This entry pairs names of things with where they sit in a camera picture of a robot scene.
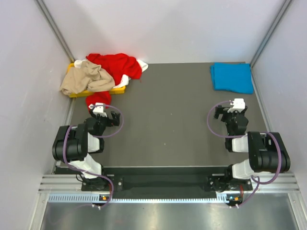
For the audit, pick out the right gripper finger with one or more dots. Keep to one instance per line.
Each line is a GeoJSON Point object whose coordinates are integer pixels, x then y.
{"type": "Point", "coordinates": [218, 108]}
{"type": "Point", "coordinates": [216, 115]}

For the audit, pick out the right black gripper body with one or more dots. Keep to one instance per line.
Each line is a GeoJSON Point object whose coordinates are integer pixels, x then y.
{"type": "Point", "coordinates": [228, 118]}

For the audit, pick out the white t shirt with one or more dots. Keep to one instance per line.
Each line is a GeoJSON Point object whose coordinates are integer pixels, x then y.
{"type": "Point", "coordinates": [124, 79]}

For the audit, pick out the grey slotted cable duct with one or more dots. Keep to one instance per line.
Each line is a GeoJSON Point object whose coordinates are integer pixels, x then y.
{"type": "Point", "coordinates": [101, 199]}

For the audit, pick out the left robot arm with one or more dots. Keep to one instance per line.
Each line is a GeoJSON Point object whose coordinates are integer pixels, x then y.
{"type": "Point", "coordinates": [75, 146]}

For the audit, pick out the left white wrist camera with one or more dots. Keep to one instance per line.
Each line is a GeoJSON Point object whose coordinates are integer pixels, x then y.
{"type": "Point", "coordinates": [97, 109]}

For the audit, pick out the red t shirt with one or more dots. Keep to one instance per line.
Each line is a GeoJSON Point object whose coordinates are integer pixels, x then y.
{"type": "Point", "coordinates": [116, 65]}

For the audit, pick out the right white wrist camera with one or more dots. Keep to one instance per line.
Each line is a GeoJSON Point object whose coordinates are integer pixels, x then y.
{"type": "Point", "coordinates": [237, 104]}

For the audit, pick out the aluminium frame rail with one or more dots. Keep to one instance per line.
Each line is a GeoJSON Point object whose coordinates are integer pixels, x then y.
{"type": "Point", "coordinates": [284, 183]}

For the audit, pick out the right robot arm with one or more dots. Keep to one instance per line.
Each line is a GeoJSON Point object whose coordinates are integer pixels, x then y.
{"type": "Point", "coordinates": [266, 151]}

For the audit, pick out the beige t shirt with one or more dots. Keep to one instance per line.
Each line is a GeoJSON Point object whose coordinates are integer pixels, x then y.
{"type": "Point", "coordinates": [87, 77]}

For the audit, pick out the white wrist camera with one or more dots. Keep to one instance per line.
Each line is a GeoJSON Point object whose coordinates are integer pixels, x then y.
{"type": "Point", "coordinates": [237, 104]}
{"type": "Point", "coordinates": [97, 109]}

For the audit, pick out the yellow plastic bin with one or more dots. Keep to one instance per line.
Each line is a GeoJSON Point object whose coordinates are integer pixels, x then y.
{"type": "Point", "coordinates": [88, 93]}

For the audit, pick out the folded blue t shirt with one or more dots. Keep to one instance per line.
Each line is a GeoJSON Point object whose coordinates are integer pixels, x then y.
{"type": "Point", "coordinates": [232, 77]}

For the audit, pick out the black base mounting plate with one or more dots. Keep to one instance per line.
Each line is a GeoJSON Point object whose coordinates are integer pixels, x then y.
{"type": "Point", "coordinates": [202, 181]}

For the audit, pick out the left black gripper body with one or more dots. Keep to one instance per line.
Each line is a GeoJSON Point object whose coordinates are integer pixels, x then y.
{"type": "Point", "coordinates": [102, 121]}

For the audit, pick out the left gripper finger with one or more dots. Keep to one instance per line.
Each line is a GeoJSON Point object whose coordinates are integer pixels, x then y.
{"type": "Point", "coordinates": [115, 122]}
{"type": "Point", "coordinates": [115, 115]}

